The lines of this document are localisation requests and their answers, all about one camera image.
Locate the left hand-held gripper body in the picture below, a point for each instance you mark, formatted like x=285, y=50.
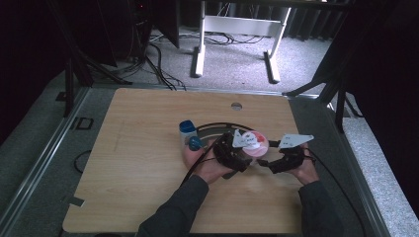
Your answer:
x=227, y=151

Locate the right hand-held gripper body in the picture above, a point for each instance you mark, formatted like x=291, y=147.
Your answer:
x=293, y=154

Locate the round jar with pink-white lid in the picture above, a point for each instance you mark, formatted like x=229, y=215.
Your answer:
x=257, y=144

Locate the dark metal corner shelf rack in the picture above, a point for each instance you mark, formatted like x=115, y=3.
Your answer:
x=207, y=131

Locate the pink bottle with blue cap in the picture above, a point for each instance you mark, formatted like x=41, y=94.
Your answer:
x=195, y=143

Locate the white bottle with blue cap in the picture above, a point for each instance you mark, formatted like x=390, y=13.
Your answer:
x=187, y=129

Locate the person's right hand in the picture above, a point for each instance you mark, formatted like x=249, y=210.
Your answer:
x=308, y=171

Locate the person's left hand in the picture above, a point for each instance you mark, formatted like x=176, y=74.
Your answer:
x=206, y=164

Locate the grey round table grommet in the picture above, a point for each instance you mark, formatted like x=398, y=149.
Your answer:
x=236, y=106

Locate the black metal stand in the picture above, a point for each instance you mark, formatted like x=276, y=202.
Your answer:
x=340, y=108
x=69, y=85

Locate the dark curtain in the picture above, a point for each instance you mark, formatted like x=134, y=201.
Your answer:
x=23, y=65
x=388, y=82

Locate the dark equipment cabinet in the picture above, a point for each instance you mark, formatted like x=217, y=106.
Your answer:
x=164, y=19

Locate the grey tape piece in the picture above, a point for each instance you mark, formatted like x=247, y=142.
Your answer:
x=74, y=200

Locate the metal rail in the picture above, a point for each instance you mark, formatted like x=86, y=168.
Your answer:
x=359, y=184
x=42, y=154

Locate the white desk frame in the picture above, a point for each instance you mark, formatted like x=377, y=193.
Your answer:
x=243, y=25

